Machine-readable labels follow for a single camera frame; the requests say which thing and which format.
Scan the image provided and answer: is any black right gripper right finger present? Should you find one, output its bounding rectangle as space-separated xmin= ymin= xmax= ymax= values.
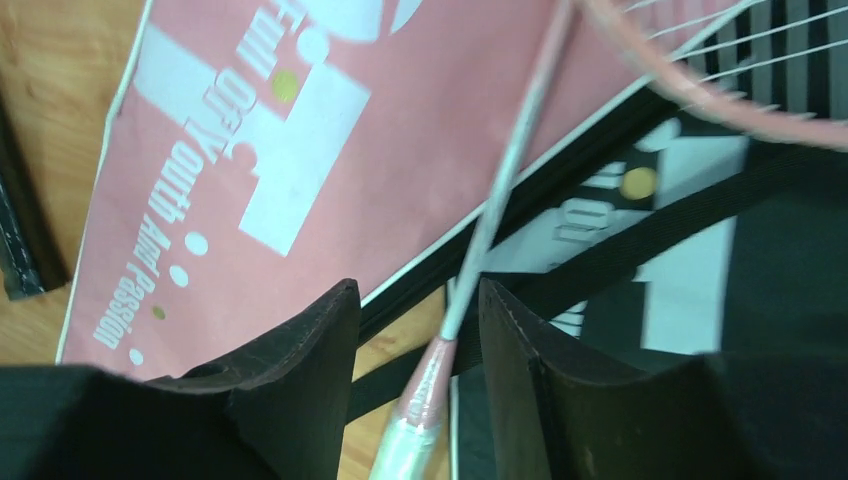
xmin=479 ymin=280 xmax=847 ymax=479

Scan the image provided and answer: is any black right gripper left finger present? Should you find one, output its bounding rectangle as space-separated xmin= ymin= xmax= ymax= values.
xmin=1 ymin=279 xmax=361 ymax=479

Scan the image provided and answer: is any pink racket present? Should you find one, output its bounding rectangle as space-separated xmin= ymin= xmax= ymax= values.
xmin=581 ymin=1 xmax=847 ymax=152
xmin=369 ymin=1 xmax=573 ymax=480

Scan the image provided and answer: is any pink racket cover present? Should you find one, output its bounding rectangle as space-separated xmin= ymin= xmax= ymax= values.
xmin=56 ymin=1 xmax=639 ymax=380

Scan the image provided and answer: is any black racket cover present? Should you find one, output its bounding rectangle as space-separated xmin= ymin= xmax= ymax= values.
xmin=344 ymin=0 xmax=848 ymax=480

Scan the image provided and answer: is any black silver racket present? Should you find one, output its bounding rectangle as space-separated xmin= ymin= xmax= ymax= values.
xmin=1 ymin=110 xmax=70 ymax=301

